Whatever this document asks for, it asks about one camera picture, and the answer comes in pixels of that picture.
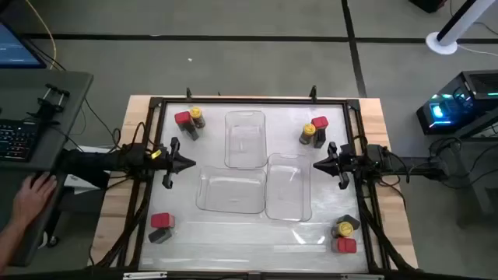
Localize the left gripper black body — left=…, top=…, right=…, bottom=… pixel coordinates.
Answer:
left=157, top=136, right=181, bottom=190

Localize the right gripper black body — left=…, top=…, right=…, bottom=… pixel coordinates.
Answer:
left=328, top=142, right=354, bottom=191

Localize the yellow lid spice jar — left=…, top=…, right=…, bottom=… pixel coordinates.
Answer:
left=331, top=221, right=355, bottom=240
left=298, top=123, right=317, bottom=146
left=188, top=106, right=206, bottom=130

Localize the red lid spice tin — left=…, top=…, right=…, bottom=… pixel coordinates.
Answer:
left=150, top=212, right=176, bottom=229
left=310, top=115, right=330, bottom=131
left=331, top=236, right=358, bottom=255
left=174, top=110, right=194, bottom=131

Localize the clear plastic bin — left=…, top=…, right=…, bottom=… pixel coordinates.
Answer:
left=224, top=110, right=268, bottom=170
left=265, top=152, right=313, bottom=222
left=195, top=166, right=268, bottom=215

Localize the person's forearm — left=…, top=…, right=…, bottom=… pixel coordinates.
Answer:
left=0, top=221, right=25, bottom=271

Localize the white paper sheet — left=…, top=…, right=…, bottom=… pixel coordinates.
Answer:
left=64, top=145, right=117, bottom=195

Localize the glossy white table sheet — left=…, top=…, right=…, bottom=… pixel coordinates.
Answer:
left=139, top=102, right=370, bottom=273

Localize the black clamp holder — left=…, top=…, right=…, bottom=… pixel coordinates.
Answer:
left=26, top=82, right=72, bottom=125

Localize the person's hand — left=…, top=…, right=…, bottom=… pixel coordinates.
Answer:
left=10, top=173, right=58, bottom=229

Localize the grey equipment stand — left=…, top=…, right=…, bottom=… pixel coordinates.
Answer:
left=430, top=110, right=498, bottom=229

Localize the white tower fan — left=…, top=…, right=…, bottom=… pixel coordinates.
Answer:
left=425, top=0, right=498, bottom=56

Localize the backlit black keyboard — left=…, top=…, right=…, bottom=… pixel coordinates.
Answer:
left=0, top=118, right=41, bottom=163

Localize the black lit computer case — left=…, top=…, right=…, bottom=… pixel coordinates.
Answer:
left=416, top=69, right=498, bottom=136

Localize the grey desk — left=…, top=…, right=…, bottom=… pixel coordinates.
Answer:
left=0, top=69, right=94, bottom=268

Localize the black box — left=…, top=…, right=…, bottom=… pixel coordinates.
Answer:
left=408, top=0, right=448, bottom=13

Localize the computer monitor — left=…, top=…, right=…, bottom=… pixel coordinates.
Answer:
left=0, top=21, right=47, bottom=70

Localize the black metal table frame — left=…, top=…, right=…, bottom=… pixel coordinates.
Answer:
left=93, top=86, right=419, bottom=280

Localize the yellow cable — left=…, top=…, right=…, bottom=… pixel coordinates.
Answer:
left=24, top=0, right=58, bottom=70

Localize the white power cable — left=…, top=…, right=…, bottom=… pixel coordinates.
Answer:
left=458, top=43, right=498, bottom=58

